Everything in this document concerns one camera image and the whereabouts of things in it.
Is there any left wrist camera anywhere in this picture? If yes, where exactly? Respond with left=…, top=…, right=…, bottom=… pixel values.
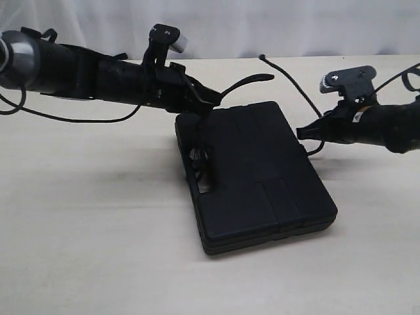
left=142, top=24, right=188, bottom=67

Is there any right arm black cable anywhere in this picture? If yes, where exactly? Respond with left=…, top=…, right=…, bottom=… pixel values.
left=359, top=62, right=420, bottom=106

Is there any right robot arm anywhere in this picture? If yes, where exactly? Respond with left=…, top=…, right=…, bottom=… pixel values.
left=297, top=98, right=419, bottom=154

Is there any black plastic carrying case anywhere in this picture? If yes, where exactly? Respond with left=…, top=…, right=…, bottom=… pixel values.
left=175, top=101, right=338, bottom=255

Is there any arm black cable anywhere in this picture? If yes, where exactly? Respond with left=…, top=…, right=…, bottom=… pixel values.
left=0, top=28, right=145, bottom=124
left=359, top=62, right=420, bottom=106

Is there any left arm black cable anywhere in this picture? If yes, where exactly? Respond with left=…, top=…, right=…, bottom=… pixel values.
left=0, top=28, right=145, bottom=124

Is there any white backdrop curtain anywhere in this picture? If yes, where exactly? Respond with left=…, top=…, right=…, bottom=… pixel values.
left=1, top=1, right=419, bottom=59

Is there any black braided rope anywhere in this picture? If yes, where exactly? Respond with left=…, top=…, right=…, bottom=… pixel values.
left=188, top=54, right=326, bottom=184

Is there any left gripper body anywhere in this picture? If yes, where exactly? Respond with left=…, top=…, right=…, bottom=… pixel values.
left=144, top=62, right=220, bottom=114

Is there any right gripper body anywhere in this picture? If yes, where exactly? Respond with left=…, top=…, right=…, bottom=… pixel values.
left=324, top=100, right=360, bottom=144

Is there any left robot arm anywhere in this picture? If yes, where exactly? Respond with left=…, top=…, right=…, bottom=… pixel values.
left=1, top=24, right=226, bottom=120

